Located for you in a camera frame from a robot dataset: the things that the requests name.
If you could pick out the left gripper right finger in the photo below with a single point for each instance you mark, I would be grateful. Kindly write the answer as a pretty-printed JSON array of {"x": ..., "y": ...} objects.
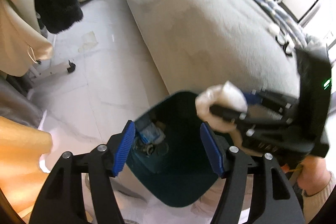
[{"x": 273, "y": 198}]

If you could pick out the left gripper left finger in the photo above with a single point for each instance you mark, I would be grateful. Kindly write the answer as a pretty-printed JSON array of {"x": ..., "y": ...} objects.
[{"x": 61, "y": 197}]

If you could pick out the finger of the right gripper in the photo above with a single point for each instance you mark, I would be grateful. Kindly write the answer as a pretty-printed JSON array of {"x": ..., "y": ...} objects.
[
  {"x": 270, "y": 99},
  {"x": 237, "y": 117}
]

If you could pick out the black curved plastic piece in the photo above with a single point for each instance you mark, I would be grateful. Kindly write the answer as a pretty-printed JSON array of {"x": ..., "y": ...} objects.
[{"x": 284, "y": 45}]

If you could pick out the black trash bin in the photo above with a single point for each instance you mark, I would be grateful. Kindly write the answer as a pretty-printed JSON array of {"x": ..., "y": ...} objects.
[{"x": 168, "y": 156}]

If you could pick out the person's right hand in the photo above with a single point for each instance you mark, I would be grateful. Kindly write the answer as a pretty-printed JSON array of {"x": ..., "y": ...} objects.
[{"x": 314, "y": 176}]

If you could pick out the grey bed with sheet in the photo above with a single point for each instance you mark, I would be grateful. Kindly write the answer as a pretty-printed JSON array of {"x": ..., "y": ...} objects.
[{"x": 196, "y": 44}]

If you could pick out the white rolling clothes rack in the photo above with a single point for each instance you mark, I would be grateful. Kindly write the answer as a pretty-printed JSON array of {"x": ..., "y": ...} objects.
[{"x": 66, "y": 66}]

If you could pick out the cream hanging garment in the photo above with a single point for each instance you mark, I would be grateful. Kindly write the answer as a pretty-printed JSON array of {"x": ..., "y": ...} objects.
[{"x": 22, "y": 43}]

